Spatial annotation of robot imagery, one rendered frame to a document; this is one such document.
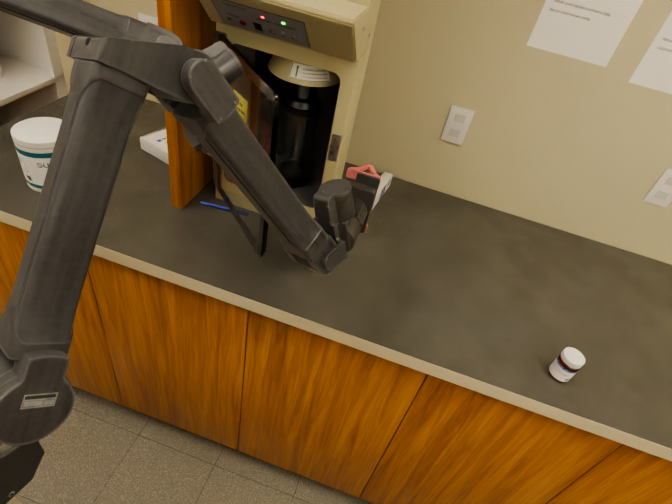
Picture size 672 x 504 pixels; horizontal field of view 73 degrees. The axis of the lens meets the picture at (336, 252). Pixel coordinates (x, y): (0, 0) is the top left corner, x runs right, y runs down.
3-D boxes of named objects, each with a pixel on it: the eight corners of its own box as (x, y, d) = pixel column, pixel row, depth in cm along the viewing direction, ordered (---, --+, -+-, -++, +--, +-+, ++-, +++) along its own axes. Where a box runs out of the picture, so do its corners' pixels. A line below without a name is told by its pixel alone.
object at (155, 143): (171, 136, 147) (170, 124, 145) (208, 156, 142) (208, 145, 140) (140, 148, 139) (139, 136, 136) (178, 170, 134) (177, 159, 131)
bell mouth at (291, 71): (284, 50, 116) (286, 28, 112) (350, 70, 114) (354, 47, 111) (255, 72, 103) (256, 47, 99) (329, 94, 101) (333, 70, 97)
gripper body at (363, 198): (377, 188, 88) (368, 209, 83) (365, 228, 95) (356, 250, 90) (345, 178, 89) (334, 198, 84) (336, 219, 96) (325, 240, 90)
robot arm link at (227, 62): (144, 56, 82) (151, 42, 74) (194, 23, 85) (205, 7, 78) (189, 114, 86) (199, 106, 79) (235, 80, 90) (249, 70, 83)
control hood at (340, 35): (215, 17, 97) (215, -37, 90) (360, 60, 94) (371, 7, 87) (186, 31, 88) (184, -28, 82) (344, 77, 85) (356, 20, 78)
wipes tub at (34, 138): (52, 161, 127) (38, 110, 117) (94, 175, 125) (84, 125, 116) (14, 184, 117) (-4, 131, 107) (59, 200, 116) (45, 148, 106)
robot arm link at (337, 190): (292, 258, 84) (326, 274, 78) (278, 205, 77) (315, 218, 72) (335, 226, 90) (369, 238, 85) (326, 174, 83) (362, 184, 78)
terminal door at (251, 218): (218, 185, 124) (219, 30, 97) (263, 259, 106) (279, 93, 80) (215, 186, 123) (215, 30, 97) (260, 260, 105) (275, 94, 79)
